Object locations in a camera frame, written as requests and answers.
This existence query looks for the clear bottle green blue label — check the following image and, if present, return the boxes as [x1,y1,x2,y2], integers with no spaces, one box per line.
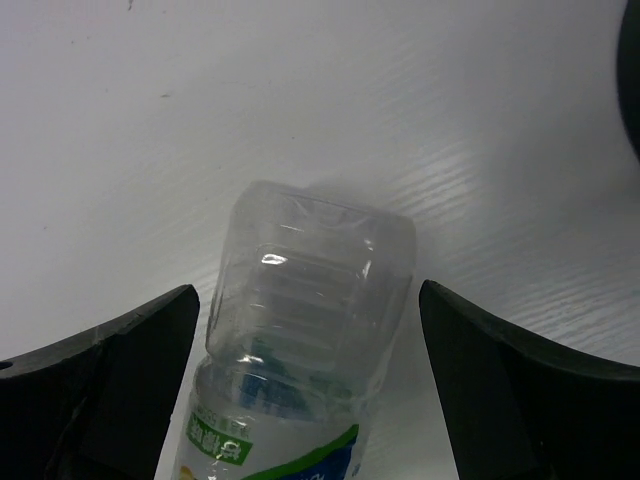
[172,181,416,479]

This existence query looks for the black round bin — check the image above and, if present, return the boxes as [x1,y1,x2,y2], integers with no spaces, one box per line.
[616,0,640,158]

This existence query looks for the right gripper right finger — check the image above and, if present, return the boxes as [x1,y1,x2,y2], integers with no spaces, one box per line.
[419,280,639,479]

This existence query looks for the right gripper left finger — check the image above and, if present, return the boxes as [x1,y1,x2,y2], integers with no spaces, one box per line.
[1,285,200,479]

